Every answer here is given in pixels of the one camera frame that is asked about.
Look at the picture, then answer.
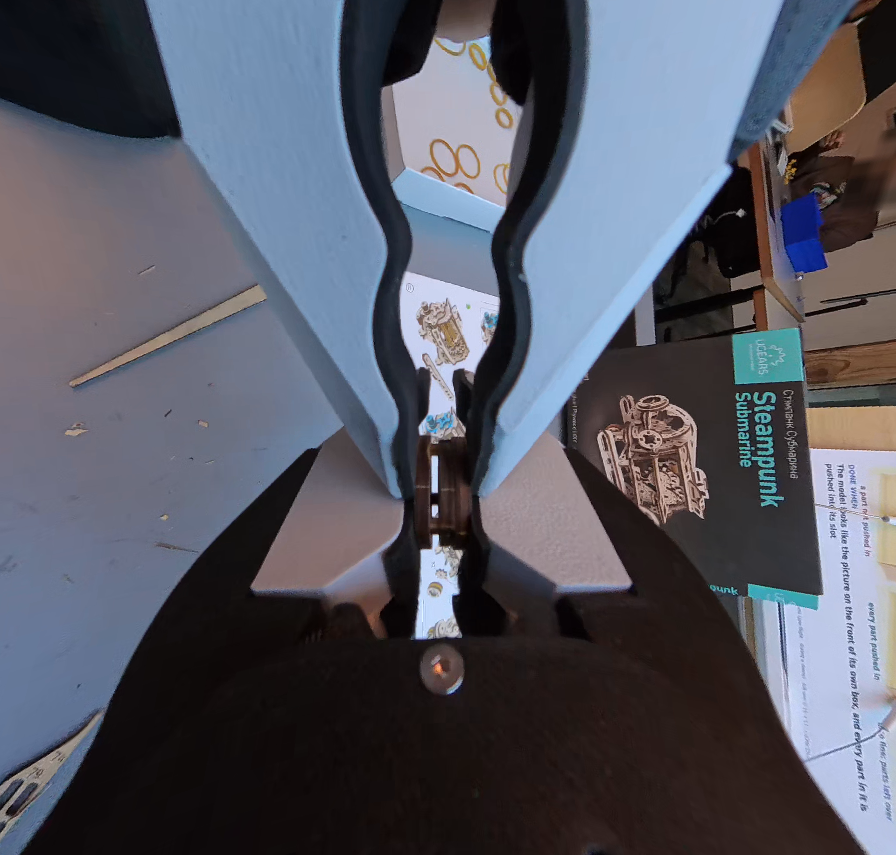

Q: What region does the slotted wooden offcut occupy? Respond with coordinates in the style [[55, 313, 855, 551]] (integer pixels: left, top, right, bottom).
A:
[[0, 711, 106, 838]]

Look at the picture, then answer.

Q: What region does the group of yellow rubber bands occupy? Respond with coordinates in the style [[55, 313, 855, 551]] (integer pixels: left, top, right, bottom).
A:
[[423, 38, 515, 195]]

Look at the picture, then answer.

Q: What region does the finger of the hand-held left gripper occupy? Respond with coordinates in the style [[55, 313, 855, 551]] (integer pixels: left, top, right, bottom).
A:
[[133, 0, 422, 502], [470, 0, 800, 498]]

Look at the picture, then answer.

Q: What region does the white instruction sign board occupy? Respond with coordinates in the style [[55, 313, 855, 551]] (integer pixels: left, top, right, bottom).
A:
[[777, 448, 896, 855]]

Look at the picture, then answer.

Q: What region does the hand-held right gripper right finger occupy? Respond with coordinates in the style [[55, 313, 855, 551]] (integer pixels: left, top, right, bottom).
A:
[[451, 368, 637, 638]]

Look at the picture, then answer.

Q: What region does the thin wooden stick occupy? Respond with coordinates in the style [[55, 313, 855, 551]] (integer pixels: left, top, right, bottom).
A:
[[69, 285, 268, 389]]

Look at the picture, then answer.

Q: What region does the illustrated instruction booklet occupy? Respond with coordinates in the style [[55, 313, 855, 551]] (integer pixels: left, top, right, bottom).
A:
[[400, 273, 502, 640]]

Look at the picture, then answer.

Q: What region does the round wooden wheel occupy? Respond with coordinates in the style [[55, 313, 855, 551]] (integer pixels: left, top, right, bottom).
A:
[[413, 435, 471, 547]]

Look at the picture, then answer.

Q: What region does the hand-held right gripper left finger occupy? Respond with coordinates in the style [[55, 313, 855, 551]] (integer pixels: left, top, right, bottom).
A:
[[251, 368, 434, 639]]

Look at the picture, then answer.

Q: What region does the white cardboard tray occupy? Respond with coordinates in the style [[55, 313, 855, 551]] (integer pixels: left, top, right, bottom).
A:
[[381, 33, 534, 235]]

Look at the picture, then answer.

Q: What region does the blue plastic bin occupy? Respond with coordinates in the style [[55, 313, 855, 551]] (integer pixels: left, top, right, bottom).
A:
[[780, 194, 828, 274]]

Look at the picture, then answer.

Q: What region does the black model kit box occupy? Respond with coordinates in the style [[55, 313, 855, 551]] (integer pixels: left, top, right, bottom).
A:
[[568, 328, 826, 612]]

